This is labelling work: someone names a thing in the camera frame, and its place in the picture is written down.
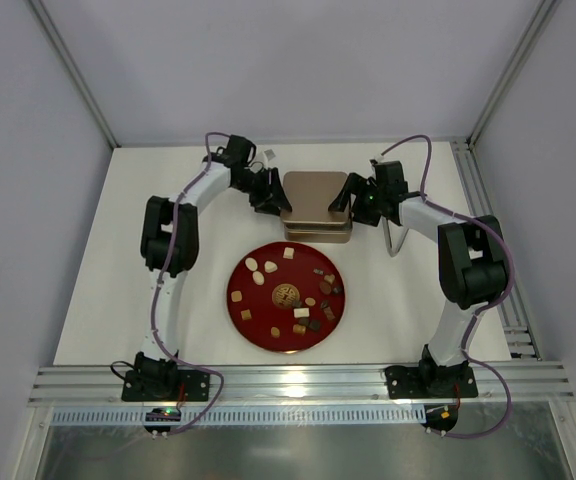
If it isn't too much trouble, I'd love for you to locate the gold square tin lid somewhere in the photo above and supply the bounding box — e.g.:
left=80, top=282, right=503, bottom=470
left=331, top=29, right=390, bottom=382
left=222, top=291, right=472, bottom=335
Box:
left=280, top=171, right=352, bottom=233

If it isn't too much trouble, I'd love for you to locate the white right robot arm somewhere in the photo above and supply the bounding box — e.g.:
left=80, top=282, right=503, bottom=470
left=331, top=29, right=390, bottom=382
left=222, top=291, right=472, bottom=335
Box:
left=328, top=173, right=514, bottom=398

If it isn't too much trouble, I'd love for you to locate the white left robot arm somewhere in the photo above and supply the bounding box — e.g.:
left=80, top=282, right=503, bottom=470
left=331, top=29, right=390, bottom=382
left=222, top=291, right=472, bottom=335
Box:
left=134, top=155, right=291, bottom=382

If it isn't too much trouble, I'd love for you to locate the white triangular chocolate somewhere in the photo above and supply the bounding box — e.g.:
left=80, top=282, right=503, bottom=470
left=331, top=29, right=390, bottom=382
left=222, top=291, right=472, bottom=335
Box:
left=264, top=261, right=278, bottom=273

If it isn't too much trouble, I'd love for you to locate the white swirl oval chocolate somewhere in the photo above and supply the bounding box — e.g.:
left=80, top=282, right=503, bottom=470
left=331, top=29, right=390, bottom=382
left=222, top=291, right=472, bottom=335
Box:
left=252, top=271, right=264, bottom=285

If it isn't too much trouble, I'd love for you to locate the brown oval chocolate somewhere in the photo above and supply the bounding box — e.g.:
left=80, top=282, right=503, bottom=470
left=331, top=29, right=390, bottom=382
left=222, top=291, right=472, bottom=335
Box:
left=320, top=282, right=332, bottom=295

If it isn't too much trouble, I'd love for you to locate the brown marbled block chocolate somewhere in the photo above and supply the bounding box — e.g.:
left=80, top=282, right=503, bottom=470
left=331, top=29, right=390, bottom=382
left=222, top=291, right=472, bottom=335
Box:
left=323, top=308, right=336, bottom=321

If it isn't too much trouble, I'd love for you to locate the white bar chocolate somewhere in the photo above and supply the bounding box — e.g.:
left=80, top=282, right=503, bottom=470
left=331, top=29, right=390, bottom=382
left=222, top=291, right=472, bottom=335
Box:
left=293, top=308, right=310, bottom=318

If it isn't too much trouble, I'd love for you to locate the gold square tin box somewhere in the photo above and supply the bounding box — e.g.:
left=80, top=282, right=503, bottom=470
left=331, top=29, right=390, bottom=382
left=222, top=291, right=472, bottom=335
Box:
left=284, top=221, right=353, bottom=244

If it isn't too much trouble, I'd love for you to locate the red round tray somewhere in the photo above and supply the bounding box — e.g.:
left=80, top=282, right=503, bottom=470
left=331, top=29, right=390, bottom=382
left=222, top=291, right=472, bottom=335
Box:
left=226, top=242, right=346, bottom=354

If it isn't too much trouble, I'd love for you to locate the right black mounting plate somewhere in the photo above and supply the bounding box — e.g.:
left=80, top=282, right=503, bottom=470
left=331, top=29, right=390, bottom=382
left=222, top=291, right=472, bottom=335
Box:
left=384, top=365, right=479, bottom=399

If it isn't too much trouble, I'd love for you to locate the black mounting plate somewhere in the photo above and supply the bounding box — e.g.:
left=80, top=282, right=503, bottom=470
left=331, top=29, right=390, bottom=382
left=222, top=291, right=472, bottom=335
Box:
left=121, top=369, right=210, bottom=402
left=384, top=365, right=479, bottom=399

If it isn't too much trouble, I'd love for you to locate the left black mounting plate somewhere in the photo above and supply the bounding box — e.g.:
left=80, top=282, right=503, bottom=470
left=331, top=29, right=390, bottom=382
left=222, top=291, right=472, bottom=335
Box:
left=121, top=369, right=210, bottom=402

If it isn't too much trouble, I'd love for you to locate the aluminium right side rail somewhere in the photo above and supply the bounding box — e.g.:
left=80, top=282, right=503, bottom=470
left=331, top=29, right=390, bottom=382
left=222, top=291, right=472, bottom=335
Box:
left=451, top=139, right=542, bottom=361

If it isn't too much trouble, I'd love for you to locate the aluminium rail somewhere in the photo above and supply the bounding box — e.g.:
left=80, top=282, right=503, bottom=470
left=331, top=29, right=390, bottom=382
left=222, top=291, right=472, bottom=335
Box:
left=28, top=360, right=574, bottom=407
left=451, top=139, right=542, bottom=361

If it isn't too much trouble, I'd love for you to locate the slotted white cable duct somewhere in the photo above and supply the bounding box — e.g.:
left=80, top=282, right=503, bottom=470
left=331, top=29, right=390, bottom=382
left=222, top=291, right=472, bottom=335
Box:
left=50, top=404, right=426, bottom=428

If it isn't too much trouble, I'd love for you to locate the right corner frame post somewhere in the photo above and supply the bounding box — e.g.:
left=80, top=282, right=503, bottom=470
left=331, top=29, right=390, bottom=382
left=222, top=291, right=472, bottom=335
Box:
left=467, top=0, right=561, bottom=149

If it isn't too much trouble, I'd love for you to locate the corner frame post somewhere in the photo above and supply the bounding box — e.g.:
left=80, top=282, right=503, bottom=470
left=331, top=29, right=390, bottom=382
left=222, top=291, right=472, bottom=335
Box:
left=25, top=0, right=120, bottom=149
left=467, top=0, right=561, bottom=149

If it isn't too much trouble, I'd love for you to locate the aluminium front rail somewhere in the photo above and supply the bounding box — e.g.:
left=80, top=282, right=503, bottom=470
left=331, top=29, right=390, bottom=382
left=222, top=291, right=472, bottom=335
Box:
left=28, top=360, right=574, bottom=407

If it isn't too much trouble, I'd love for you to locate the left corner frame post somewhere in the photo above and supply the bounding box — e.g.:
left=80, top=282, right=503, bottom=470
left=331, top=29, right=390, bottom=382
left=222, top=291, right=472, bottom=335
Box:
left=25, top=0, right=120, bottom=149

